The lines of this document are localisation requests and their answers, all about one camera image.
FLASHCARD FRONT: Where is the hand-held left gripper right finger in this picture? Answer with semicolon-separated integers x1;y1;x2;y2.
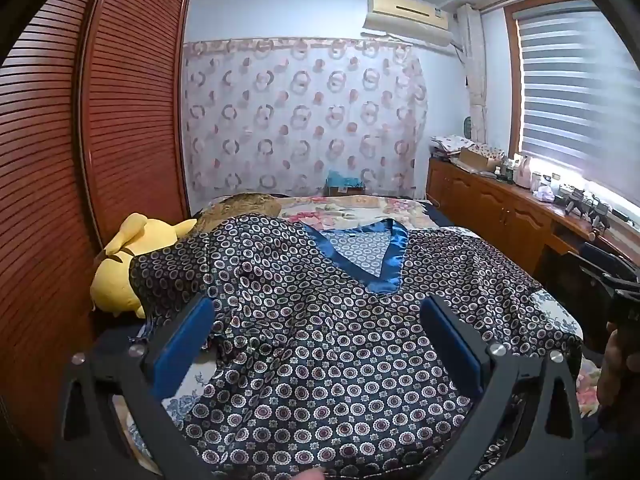
419;294;586;480

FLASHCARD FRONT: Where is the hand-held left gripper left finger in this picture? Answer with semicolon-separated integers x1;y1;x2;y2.
60;294;226;480

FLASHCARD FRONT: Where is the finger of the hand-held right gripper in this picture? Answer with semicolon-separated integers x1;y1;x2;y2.
582;241;640;291

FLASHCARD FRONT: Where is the dark blue patterned satin top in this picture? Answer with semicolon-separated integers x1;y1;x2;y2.
129;214;583;480

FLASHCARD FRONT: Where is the person's right hand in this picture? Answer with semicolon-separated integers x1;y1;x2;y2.
599;322;640;408

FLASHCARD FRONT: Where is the blue floral white sheet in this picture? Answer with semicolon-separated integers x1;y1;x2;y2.
112;287;585;466

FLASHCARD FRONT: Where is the yellow plush toy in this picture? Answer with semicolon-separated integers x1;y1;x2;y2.
90;212;198;318

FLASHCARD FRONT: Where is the navy bed sheet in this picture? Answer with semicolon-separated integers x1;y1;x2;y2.
415;199;468;233

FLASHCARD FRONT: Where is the wooden side cabinet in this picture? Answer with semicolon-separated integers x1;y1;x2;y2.
426;157;640;281

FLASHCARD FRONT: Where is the woven straw pillow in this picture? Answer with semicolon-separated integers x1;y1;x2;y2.
197;192;283;233

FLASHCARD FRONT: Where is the pink floral blanket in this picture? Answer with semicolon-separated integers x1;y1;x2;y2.
192;194;603;418

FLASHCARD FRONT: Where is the open cardboard box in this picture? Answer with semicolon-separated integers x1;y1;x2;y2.
457;146;506;173

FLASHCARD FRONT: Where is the striped window blind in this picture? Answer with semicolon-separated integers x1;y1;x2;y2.
515;0;640;196

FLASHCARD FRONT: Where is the teal cloth bundle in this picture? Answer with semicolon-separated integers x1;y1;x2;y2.
326;170;366;192

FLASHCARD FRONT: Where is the folded patterned cloth stack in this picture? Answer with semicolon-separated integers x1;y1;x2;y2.
431;135;476;154

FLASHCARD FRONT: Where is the wooden louvered wardrobe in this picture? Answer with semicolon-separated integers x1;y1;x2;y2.
0;0;193;461

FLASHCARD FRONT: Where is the beige rolled curtain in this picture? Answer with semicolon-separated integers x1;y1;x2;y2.
457;4;488;146

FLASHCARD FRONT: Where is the white air conditioner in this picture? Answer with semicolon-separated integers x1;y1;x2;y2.
362;0;456;47

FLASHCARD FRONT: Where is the circle patterned wall cloth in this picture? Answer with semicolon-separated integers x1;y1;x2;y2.
181;37;430;201

